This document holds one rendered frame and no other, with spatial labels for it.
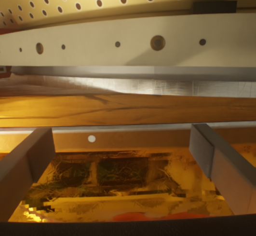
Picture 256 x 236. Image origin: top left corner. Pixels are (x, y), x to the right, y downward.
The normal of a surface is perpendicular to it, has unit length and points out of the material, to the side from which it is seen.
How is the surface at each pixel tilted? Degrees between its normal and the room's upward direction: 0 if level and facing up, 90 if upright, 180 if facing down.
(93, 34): 90
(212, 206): 91
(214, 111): 90
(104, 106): 90
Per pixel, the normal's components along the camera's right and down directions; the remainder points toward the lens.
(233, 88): -0.17, 0.30
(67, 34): -0.39, 0.28
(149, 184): 0.04, -0.29
